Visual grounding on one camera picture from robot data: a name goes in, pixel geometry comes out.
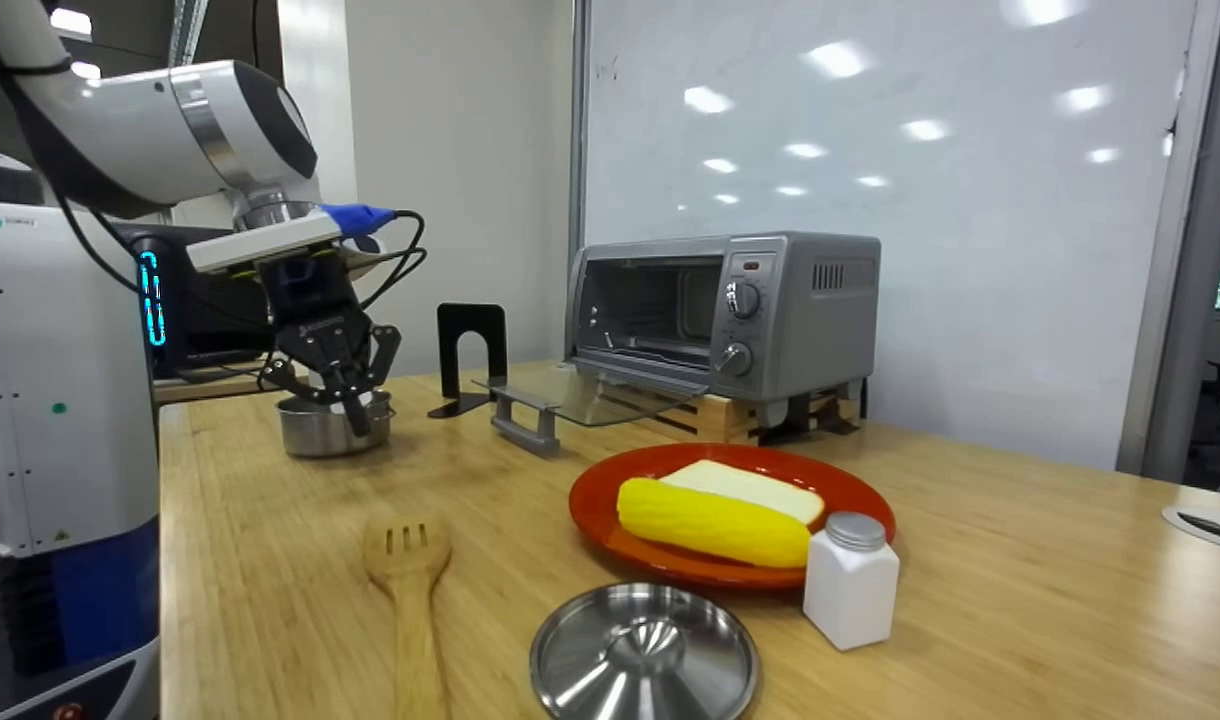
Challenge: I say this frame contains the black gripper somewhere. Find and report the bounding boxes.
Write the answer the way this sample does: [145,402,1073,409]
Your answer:
[256,256,400,437]

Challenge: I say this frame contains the silver steel pot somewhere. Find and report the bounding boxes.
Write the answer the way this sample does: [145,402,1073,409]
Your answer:
[274,392,392,458]

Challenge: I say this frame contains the red plate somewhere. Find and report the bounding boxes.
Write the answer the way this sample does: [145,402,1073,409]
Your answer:
[568,444,896,590]

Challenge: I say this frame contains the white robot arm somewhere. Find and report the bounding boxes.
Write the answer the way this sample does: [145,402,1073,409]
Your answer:
[0,0,395,437]

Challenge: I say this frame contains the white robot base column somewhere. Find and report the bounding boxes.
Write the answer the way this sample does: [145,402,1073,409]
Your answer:
[0,205,159,720]

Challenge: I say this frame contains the silver pot lid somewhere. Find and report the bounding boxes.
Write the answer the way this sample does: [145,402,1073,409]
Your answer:
[526,578,758,720]

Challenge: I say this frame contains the black metal bookend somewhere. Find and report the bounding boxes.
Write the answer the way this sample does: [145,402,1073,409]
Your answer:
[423,301,510,422]

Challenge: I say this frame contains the wooden slotted spatula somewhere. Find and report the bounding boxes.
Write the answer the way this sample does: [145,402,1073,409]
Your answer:
[363,516,450,720]

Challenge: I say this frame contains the yellow toy corn cob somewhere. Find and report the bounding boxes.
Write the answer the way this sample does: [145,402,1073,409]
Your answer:
[617,480,812,567]

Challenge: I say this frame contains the white butter block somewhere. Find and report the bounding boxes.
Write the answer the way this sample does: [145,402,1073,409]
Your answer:
[667,458,825,524]

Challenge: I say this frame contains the silver toaster oven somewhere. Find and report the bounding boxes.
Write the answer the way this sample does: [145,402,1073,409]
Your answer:
[568,233,880,402]

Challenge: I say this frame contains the white salt shaker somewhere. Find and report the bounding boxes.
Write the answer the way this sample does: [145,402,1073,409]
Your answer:
[802,513,898,651]

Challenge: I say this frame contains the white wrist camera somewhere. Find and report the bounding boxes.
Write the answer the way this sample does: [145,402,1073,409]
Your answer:
[187,205,395,274]

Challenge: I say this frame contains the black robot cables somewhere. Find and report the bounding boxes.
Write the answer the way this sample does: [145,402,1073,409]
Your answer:
[0,24,433,316]

